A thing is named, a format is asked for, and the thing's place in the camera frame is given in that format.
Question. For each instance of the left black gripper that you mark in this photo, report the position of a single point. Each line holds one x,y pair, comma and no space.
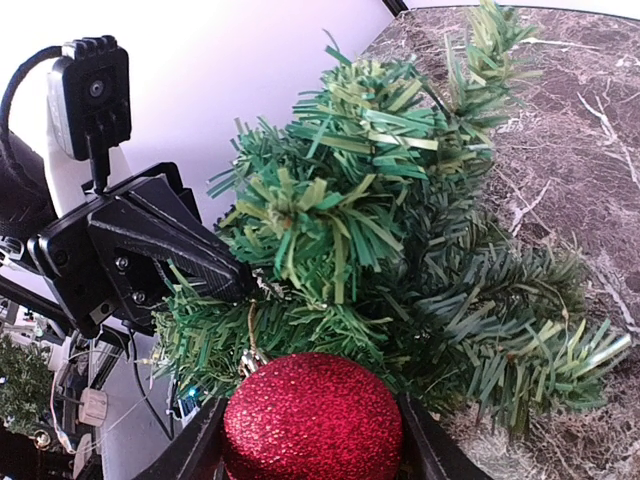
108,257

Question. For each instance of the small green christmas tree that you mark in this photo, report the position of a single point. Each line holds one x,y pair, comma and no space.
361,223

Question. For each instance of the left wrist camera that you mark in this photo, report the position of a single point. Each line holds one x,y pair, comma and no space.
89,102

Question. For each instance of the background decorated christmas tree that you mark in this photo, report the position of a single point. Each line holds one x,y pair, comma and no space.
25,386

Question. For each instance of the red ball ornament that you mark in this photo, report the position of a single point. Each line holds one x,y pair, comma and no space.
312,416

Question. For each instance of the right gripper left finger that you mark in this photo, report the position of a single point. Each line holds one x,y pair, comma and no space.
196,454

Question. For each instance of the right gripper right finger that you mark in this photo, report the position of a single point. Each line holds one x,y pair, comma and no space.
428,451

